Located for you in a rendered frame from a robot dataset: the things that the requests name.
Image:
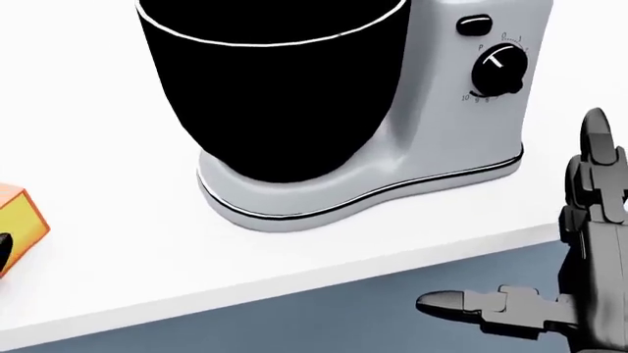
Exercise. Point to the black stand mixer bowl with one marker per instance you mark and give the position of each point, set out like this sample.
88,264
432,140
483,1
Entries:
275,95

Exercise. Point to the orange box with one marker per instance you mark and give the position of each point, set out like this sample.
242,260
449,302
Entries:
22,217

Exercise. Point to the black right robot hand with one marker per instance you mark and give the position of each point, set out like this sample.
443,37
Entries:
596,235

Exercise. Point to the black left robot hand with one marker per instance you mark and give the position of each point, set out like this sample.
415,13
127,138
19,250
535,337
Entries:
4,250

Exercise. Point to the black mixer speed dial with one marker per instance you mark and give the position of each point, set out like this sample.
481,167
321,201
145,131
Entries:
499,70

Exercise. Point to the black oval mixer button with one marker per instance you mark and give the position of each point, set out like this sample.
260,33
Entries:
474,25

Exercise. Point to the grey stand mixer body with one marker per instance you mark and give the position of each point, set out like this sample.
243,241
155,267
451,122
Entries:
461,139

